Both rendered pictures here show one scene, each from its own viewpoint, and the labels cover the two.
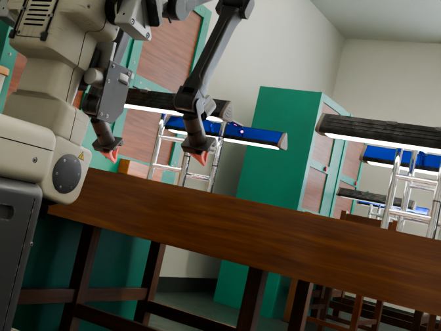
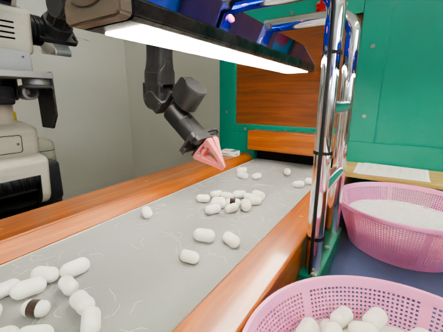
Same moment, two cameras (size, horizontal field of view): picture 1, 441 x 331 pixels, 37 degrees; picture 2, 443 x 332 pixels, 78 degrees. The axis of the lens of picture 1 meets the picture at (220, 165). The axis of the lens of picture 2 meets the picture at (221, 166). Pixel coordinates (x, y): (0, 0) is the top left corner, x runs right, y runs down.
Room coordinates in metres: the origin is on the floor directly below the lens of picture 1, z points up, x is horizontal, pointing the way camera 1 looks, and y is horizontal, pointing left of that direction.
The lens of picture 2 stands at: (2.46, -0.24, 0.97)
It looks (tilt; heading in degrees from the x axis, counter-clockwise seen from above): 14 degrees down; 94
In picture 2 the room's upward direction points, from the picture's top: straight up
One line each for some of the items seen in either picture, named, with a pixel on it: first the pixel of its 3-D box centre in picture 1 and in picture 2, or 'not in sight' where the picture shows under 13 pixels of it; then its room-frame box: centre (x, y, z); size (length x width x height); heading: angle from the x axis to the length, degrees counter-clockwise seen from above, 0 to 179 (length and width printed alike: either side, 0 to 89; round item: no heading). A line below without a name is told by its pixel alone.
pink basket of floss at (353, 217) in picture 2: not in sight; (403, 222); (2.80, 0.30, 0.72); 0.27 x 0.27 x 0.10
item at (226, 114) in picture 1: (158, 100); (249, 39); (2.47, 0.29, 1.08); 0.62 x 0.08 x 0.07; 62
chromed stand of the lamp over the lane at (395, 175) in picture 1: (408, 194); not in sight; (2.08, -0.61, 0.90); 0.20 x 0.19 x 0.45; 62
